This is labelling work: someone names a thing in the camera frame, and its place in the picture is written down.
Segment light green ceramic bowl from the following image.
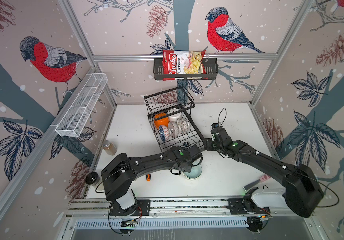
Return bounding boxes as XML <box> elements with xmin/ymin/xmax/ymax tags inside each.
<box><xmin>183</xmin><ymin>165</ymin><xmax>203</xmax><ymax>180</ymax></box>

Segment white patterned bowl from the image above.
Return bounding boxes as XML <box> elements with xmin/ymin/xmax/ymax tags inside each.
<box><xmin>177</xmin><ymin>119</ymin><xmax>191</xmax><ymax>135</ymax></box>

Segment white ceramic bowl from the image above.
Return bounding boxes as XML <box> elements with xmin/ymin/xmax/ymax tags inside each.
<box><xmin>168</xmin><ymin>109</ymin><xmax>182</xmax><ymax>123</ymax></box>

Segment blue patterned bowl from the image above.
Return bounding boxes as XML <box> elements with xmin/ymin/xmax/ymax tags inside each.
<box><xmin>159</xmin><ymin>125</ymin><xmax>170</xmax><ymax>143</ymax></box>

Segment orange plastic bowl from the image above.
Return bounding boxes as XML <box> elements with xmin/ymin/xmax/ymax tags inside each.
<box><xmin>154</xmin><ymin>113</ymin><xmax>169</xmax><ymax>130</ymax></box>

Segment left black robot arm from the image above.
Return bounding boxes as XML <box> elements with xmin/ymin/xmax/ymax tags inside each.
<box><xmin>101</xmin><ymin>145</ymin><xmax>203</xmax><ymax>201</ymax></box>

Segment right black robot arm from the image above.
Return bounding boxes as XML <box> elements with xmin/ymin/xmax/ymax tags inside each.
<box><xmin>205</xmin><ymin>123</ymin><xmax>324</xmax><ymax>218</ymax></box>

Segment red cassava chips bag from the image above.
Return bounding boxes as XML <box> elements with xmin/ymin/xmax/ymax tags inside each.
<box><xmin>163</xmin><ymin>50</ymin><xmax>206</xmax><ymax>75</ymax></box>

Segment glass jar with lid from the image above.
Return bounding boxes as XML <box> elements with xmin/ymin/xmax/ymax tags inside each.
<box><xmin>102</xmin><ymin>140</ymin><xmax>117</xmax><ymax>156</ymax></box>

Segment black wire dish rack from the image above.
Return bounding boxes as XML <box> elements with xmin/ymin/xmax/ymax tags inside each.
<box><xmin>144</xmin><ymin>87</ymin><xmax>205</xmax><ymax>152</ymax></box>

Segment pink handled brush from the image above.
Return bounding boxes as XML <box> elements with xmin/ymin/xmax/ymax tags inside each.
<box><xmin>243</xmin><ymin>174</ymin><xmax>271</xmax><ymax>191</ymax></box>

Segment black wall basket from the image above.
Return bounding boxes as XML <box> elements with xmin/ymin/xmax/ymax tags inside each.
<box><xmin>154</xmin><ymin>58</ymin><xmax>219</xmax><ymax>81</ymax></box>

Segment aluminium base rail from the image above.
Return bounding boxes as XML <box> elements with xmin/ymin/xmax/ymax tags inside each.
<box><xmin>65</xmin><ymin>198</ymin><xmax>308</xmax><ymax>232</ymax></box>

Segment white mesh wall shelf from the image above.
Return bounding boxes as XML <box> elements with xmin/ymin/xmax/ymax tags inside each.
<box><xmin>55</xmin><ymin>73</ymin><xmax>108</xmax><ymax>138</ymax></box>

